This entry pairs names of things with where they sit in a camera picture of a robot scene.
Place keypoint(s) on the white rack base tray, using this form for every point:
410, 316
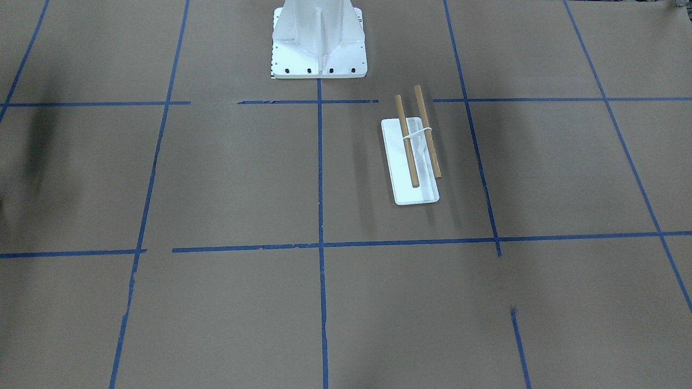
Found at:
402, 185

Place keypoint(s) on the wooden rack rod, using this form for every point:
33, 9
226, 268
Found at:
422, 109
410, 159

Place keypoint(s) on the white rack crossbar support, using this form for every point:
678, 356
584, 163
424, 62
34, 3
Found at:
418, 140

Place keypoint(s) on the white camera stand base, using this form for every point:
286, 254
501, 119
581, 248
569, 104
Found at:
318, 39

